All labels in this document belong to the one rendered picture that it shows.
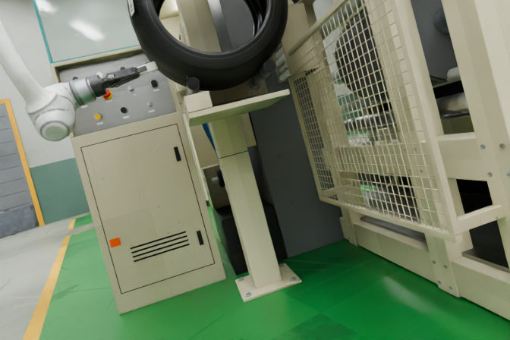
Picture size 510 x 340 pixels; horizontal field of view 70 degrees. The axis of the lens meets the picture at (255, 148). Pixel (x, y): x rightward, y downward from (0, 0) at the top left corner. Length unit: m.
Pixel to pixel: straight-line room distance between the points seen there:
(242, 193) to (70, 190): 8.67
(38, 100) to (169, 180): 0.86
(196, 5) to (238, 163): 0.73
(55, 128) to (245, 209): 0.85
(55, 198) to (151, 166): 8.32
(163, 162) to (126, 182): 0.21
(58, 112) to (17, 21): 9.80
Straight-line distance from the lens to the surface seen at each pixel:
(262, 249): 1.72
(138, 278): 2.01
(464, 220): 1.03
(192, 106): 1.28
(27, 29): 10.92
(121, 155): 1.94
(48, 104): 1.26
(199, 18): 1.75
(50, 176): 10.18
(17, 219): 0.75
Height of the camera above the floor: 0.66
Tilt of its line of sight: 1 degrees down
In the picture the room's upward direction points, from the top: 15 degrees counter-clockwise
